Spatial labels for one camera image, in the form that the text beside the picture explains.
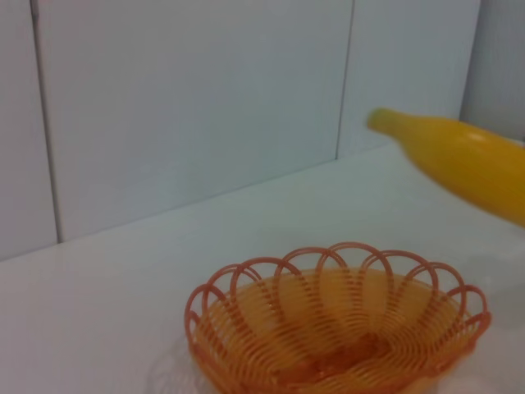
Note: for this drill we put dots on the yellow banana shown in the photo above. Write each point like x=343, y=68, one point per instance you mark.
x=463, y=164

